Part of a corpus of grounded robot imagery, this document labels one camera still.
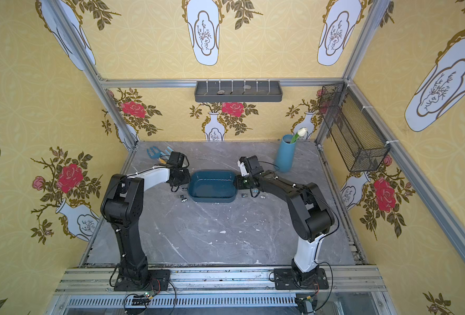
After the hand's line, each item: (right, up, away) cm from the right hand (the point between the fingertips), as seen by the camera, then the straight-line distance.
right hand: (232, 183), depth 95 cm
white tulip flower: (+30, +23, -11) cm, 39 cm away
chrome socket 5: (+10, -1, -13) cm, 17 cm away
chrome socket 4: (+6, -6, +2) cm, 9 cm away
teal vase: (+27, +14, +2) cm, 30 cm away
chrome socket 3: (+15, -6, 0) cm, 16 cm away
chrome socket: (-23, -8, 0) cm, 24 cm away
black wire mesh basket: (+49, +17, -20) cm, 56 cm away
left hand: (-25, +2, +9) cm, 26 cm away
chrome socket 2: (-26, -6, +1) cm, 27 cm away
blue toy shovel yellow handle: (-46, +16, +21) cm, 53 cm away
